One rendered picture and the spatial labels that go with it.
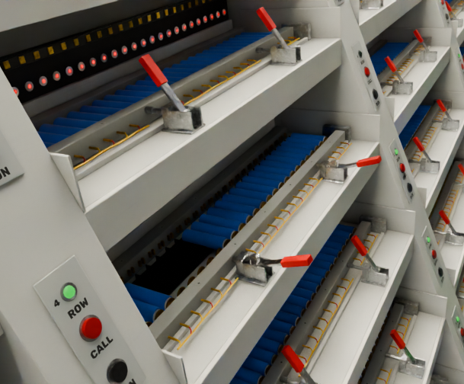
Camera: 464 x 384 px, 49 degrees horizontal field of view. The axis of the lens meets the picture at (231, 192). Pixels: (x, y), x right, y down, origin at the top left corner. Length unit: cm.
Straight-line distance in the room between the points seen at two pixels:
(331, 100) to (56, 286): 66
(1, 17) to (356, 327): 62
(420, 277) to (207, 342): 62
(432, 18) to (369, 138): 71
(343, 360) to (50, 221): 49
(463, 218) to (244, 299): 94
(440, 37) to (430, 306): 80
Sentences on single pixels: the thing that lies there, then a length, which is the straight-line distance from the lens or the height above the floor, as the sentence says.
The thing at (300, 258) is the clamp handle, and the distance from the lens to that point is 56.
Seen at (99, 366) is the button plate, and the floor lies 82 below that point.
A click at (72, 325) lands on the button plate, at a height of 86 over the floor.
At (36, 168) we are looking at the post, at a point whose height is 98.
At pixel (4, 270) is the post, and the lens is 38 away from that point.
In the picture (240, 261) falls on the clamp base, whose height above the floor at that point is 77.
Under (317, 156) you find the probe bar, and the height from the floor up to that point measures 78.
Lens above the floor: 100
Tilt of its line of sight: 15 degrees down
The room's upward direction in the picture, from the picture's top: 25 degrees counter-clockwise
